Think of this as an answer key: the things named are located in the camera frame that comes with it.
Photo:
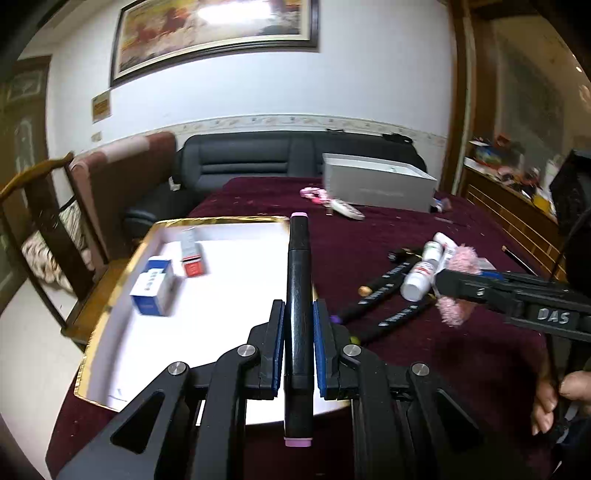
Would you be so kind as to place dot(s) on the black marker with pink caps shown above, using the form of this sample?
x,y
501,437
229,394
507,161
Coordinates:
x,y
298,295

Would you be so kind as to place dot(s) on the person's right hand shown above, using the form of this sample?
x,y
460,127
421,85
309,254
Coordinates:
x,y
575,385

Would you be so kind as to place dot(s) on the white remote control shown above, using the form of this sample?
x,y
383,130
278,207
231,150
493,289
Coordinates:
x,y
347,208

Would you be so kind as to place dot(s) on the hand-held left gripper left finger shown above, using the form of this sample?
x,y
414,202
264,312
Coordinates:
x,y
277,341

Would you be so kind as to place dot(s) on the large grey box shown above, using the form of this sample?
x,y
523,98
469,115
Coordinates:
x,y
383,187

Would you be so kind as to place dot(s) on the red and grey box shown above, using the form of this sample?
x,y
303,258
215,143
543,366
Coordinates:
x,y
191,254

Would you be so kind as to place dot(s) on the framed painting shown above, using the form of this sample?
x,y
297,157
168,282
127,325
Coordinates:
x,y
207,32

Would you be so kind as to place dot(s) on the dark wooden chair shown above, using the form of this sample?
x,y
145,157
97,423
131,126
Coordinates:
x,y
51,217

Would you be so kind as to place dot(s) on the black leather sofa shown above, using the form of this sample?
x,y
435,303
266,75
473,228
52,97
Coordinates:
x,y
258,159

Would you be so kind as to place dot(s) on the black marker with purple caps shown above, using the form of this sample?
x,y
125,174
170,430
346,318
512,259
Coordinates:
x,y
364,302

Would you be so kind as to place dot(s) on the yellow wall plaque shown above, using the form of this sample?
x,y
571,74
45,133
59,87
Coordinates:
x,y
101,107

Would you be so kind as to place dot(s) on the blue and white box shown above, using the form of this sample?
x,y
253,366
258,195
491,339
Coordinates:
x,y
152,288

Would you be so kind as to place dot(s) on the thin wooden stick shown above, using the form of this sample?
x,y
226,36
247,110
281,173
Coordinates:
x,y
518,259

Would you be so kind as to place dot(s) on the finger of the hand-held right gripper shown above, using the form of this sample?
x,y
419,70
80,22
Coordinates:
x,y
531,279
466,288

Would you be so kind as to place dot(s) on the wooden sideboard with clutter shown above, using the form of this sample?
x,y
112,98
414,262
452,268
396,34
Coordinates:
x,y
508,207

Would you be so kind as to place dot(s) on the pink fluffy ball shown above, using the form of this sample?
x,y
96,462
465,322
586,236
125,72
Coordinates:
x,y
461,261

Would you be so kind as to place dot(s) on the white tube with orange cap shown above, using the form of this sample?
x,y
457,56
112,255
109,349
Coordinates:
x,y
418,279

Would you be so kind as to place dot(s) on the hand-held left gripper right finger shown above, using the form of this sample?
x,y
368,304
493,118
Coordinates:
x,y
319,341

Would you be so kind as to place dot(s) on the brown and pink armchair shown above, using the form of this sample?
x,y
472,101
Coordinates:
x,y
124,184

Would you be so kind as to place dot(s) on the white tray with gold rim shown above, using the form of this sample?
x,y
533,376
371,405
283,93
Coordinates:
x,y
221,286

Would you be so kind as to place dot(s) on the wooden door frame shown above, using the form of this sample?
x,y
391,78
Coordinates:
x,y
461,92

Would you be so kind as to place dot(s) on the wooden cabinet with glass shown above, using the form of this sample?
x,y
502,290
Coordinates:
x,y
23,161

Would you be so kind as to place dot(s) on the black marker with green caps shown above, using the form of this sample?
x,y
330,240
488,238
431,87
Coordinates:
x,y
397,321

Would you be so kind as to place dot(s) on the floral cushion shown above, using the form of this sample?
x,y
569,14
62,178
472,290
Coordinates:
x,y
51,251

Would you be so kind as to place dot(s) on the small white bottle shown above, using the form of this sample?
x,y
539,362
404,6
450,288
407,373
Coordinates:
x,y
431,253

